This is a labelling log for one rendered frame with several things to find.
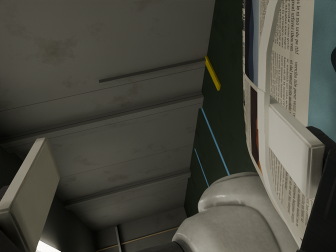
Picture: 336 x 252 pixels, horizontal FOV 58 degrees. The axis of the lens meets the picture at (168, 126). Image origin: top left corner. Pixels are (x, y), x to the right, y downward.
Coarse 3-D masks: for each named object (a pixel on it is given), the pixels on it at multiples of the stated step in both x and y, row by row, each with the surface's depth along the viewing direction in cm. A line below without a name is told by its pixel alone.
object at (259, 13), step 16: (256, 0) 30; (288, 0) 22; (256, 16) 30; (288, 16) 22; (256, 32) 31; (288, 32) 22; (256, 48) 31; (272, 48) 26; (288, 48) 23; (256, 64) 32; (272, 64) 27; (288, 64) 23; (256, 80) 32; (272, 80) 27; (288, 80) 24; (256, 96) 33; (272, 96) 28; (256, 112) 34; (256, 128) 35; (256, 144) 36; (256, 160) 37; (272, 160) 30; (272, 176) 30
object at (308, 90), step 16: (304, 0) 20; (320, 0) 18; (304, 16) 20; (320, 16) 18; (304, 32) 20; (320, 32) 19; (304, 48) 21; (320, 48) 19; (304, 64) 21; (320, 64) 19; (304, 80) 21; (320, 80) 20; (288, 96) 24; (304, 96) 22; (320, 96) 20; (304, 112) 22; (320, 112) 20; (320, 128) 21; (288, 176) 26; (288, 192) 27; (288, 208) 27; (304, 208) 25; (304, 224) 26
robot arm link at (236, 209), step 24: (216, 192) 47; (240, 192) 45; (264, 192) 45; (192, 216) 45; (216, 216) 43; (240, 216) 42; (264, 216) 43; (192, 240) 41; (216, 240) 39; (240, 240) 40; (264, 240) 40; (288, 240) 41
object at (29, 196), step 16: (48, 144) 19; (32, 160) 16; (48, 160) 18; (16, 176) 15; (32, 176) 15; (48, 176) 18; (16, 192) 13; (32, 192) 15; (48, 192) 17; (0, 208) 12; (16, 208) 13; (32, 208) 15; (48, 208) 17; (0, 224) 13; (16, 224) 13; (32, 224) 14; (16, 240) 13; (32, 240) 14
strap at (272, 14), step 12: (276, 0) 16; (276, 12) 16; (264, 24) 17; (276, 24) 17; (264, 36) 17; (264, 48) 17; (264, 60) 18; (264, 72) 18; (264, 84) 18; (264, 96) 18; (264, 108) 19; (264, 120) 19; (264, 132) 19; (264, 144) 20; (264, 156) 20; (264, 168) 21; (264, 180) 22; (276, 204) 22; (288, 228) 24; (300, 240) 24
